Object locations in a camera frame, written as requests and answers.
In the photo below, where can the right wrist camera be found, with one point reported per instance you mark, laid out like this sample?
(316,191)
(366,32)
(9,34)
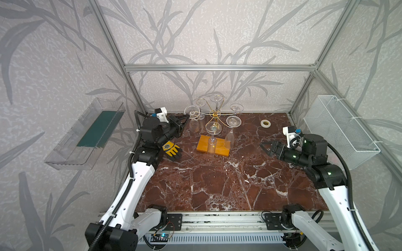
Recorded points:
(293,136)

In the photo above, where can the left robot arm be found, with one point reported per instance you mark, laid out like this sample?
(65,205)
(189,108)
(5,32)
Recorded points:
(119,229)

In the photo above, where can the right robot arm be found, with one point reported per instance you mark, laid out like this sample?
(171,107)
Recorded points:
(326,168)

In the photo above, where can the gold wire glass rack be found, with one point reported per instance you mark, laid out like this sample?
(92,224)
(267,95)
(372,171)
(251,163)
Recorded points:
(209,112)

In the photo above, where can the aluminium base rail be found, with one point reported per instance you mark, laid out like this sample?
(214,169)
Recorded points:
(192,222)

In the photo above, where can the clear plastic wall shelf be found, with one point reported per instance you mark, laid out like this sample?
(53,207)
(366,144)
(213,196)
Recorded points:
(83,144)

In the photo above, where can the white wire basket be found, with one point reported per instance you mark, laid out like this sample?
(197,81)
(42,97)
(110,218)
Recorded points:
(330,118)

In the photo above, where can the white tape roll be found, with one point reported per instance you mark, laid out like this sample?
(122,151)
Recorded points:
(265,123)

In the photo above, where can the yellow black work glove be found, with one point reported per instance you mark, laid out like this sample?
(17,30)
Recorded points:
(173,151)

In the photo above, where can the clear wine glass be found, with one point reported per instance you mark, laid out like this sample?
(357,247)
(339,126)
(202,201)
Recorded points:
(200,103)
(213,128)
(218,100)
(232,122)
(194,115)
(237,108)

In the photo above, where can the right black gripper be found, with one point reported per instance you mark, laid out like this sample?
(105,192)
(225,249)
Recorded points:
(274,147)

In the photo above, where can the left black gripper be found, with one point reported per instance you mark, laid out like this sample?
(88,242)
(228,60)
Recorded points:
(178,126)

